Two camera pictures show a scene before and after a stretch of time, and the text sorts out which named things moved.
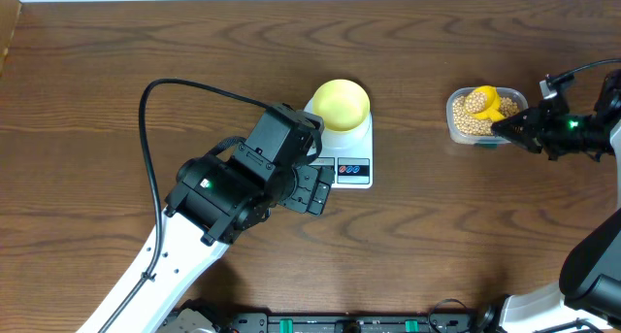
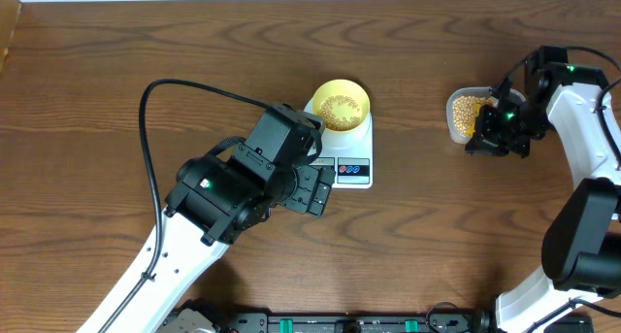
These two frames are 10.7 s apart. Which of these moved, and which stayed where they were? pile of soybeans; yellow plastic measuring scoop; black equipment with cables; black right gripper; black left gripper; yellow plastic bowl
Moved: yellow plastic measuring scoop; black right gripper
Stayed: yellow plastic bowl; pile of soybeans; black equipment with cables; black left gripper
